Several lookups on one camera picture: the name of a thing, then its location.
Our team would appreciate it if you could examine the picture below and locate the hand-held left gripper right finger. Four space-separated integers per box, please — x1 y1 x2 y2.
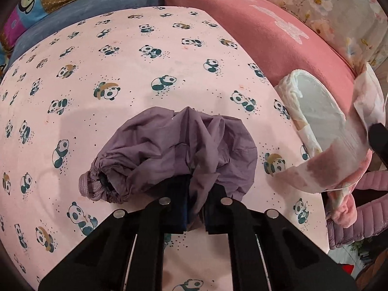
203 185 361 291

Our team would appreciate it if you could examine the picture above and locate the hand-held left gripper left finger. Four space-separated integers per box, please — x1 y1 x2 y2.
38 176 190 291

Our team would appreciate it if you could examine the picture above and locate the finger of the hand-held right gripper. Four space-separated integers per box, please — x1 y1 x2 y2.
367 122 388 160

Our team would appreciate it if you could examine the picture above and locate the purple cloth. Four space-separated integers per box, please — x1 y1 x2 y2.
79 107 258 231

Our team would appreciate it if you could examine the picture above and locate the mauve padded jacket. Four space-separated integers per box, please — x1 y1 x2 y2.
326 170 388 249

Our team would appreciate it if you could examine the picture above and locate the floral cloth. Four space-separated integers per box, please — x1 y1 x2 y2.
221 0 388 73

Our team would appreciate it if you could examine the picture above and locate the pink panda printed sheet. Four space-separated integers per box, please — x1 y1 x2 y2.
0 6 331 291

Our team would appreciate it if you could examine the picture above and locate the pink blanket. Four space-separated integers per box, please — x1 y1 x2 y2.
120 0 375 229

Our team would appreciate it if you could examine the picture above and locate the blue cushion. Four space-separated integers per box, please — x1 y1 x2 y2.
6 0 166 67

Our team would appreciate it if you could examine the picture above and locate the striped cartoon monkey pillow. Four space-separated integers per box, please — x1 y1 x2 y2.
0 0 126 70

